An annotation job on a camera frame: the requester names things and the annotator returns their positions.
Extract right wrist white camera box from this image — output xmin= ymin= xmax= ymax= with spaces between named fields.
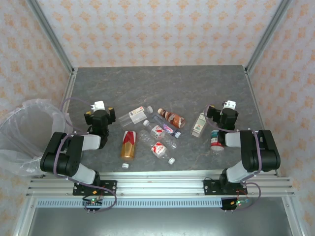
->
xmin=222 ymin=99 xmax=238 ymax=110

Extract clear bottle white barcode label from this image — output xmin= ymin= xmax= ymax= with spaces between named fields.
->
xmin=119 ymin=105 xmax=154 ymax=127

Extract grey slotted cable duct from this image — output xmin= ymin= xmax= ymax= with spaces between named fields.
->
xmin=36 ymin=198 xmax=250 ymax=209

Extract bin with clear plastic bag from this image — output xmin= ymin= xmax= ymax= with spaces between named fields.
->
xmin=0 ymin=98 xmax=74 ymax=177

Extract brown chocolate drink bottle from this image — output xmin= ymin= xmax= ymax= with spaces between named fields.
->
xmin=157 ymin=108 xmax=187 ymax=128

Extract aluminium frame post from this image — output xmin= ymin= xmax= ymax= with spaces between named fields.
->
xmin=25 ymin=0 xmax=75 ymax=75
xmin=245 ymin=0 xmax=294 ymax=75

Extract slim bottle purple label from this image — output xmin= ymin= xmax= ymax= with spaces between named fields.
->
xmin=152 ymin=115 xmax=182 ymax=139

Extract aluminium mounting rail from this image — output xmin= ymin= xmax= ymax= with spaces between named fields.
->
xmin=26 ymin=172 xmax=295 ymax=198

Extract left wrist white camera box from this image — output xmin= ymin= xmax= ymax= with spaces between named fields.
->
xmin=90 ymin=100 xmax=107 ymax=112

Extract clear bottle red white label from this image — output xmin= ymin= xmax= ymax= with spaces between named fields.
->
xmin=143 ymin=119 xmax=179 ymax=150
xmin=139 ymin=130 xmax=176 ymax=166

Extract aluminium table side rail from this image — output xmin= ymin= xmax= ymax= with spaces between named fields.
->
xmin=62 ymin=68 xmax=79 ymax=109
xmin=244 ymin=66 xmax=282 ymax=178

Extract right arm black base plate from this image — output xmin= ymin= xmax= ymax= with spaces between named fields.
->
xmin=203 ymin=179 xmax=248 ymax=196

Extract square clear bottle green label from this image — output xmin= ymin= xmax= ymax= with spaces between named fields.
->
xmin=191 ymin=112 xmax=207 ymax=138

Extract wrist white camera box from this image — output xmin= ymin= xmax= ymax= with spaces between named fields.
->
xmin=90 ymin=100 xmax=107 ymax=112
xmin=222 ymin=99 xmax=238 ymax=110

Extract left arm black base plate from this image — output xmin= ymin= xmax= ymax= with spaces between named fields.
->
xmin=72 ymin=179 xmax=118 ymax=196

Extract red gold bottle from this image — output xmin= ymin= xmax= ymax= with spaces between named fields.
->
xmin=120 ymin=130 xmax=137 ymax=162

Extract clear bottle teal red label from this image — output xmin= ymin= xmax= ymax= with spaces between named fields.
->
xmin=210 ymin=129 xmax=225 ymax=152

